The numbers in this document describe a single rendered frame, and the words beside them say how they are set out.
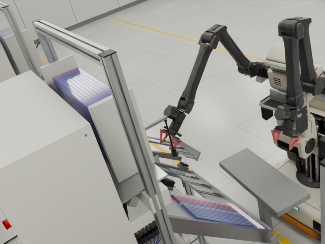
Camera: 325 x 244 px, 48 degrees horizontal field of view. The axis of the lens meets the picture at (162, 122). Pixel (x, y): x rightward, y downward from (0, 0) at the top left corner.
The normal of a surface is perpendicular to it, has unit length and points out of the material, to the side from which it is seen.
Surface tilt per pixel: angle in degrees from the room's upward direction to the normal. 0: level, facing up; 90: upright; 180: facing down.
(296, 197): 0
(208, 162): 0
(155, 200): 90
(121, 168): 90
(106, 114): 90
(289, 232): 0
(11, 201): 90
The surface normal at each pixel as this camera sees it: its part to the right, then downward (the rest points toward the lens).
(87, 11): 0.53, 0.33
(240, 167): -0.23, -0.83
